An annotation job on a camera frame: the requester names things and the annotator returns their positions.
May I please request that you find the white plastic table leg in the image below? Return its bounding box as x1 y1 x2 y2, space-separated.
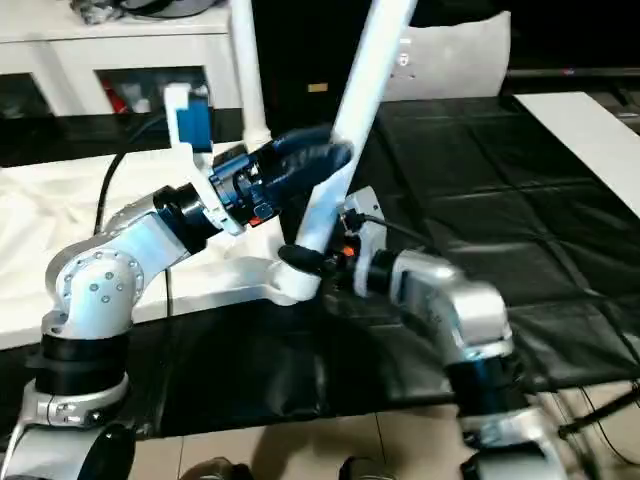
227 0 275 147
293 0 420 279

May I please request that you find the white plastic table top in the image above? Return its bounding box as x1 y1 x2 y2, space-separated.
0 143 322 352

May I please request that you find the black work mat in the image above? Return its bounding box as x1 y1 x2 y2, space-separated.
0 92 640 441

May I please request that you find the grey rice cooker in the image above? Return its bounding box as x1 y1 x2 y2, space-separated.
121 0 222 20

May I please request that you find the white glass-door cabinet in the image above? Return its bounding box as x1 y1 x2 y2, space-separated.
0 0 242 120

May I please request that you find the dark right robot foot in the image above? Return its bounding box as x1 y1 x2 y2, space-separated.
338 453 387 480

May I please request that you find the dark robot foot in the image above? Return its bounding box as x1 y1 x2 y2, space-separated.
181 456 252 480
338 453 387 480

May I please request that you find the dark clutter pile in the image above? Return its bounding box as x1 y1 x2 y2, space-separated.
78 0 122 27

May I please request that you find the dark left robot foot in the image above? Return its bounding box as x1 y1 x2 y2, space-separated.
181 456 252 480

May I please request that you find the black bar with red mark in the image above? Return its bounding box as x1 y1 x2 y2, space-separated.
504 68 640 80

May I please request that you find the black tripod leg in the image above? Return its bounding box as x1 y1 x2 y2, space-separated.
556 388 640 440

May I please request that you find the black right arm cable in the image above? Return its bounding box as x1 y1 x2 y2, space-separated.
349 212 601 480

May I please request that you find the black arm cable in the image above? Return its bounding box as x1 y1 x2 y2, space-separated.
93 117 175 317
349 212 601 480

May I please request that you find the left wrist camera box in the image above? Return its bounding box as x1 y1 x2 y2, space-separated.
163 83 249 237

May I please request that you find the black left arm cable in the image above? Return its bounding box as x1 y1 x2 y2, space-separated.
93 117 175 317

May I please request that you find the thin black floor cable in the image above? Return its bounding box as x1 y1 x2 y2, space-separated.
553 378 640 464

